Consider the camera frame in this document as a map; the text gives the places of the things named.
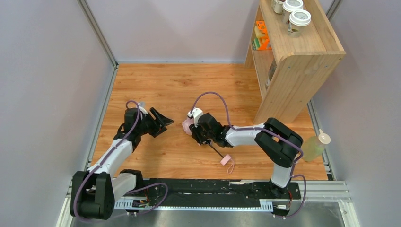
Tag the aluminium frame rail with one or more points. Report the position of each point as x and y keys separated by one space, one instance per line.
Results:
x=322 y=204

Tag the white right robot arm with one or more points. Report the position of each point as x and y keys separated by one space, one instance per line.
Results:
x=280 y=143

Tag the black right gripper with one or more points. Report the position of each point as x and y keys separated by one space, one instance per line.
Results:
x=198 y=130

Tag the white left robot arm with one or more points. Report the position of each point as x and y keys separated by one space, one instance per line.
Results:
x=95 y=191

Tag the pink folding umbrella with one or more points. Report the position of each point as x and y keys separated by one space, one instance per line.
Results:
x=194 y=132

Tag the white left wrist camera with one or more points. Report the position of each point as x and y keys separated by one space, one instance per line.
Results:
x=142 y=107

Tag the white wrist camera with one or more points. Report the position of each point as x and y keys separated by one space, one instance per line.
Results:
x=195 y=114
x=142 y=107

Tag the green juice bottle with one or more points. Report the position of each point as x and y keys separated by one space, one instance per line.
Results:
x=315 y=146

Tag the middle white lidded cup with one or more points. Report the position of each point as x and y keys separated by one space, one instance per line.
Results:
x=288 y=7

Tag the wooden shelf unit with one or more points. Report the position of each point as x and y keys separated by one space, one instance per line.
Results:
x=294 y=69

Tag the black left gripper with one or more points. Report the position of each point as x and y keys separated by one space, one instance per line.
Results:
x=153 y=122

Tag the white lidded cup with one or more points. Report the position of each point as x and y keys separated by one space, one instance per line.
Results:
x=298 y=21
x=277 y=6
x=288 y=7

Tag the back white lidded cup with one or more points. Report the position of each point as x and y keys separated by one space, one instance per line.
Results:
x=277 y=6

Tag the orange box on shelf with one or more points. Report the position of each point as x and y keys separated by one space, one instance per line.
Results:
x=260 y=40

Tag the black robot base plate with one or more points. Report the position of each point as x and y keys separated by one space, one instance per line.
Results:
x=214 y=193

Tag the front white lidded cup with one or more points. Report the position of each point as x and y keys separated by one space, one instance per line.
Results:
x=298 y=21

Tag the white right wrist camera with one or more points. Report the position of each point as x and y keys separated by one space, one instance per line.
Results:
x=195 y=114

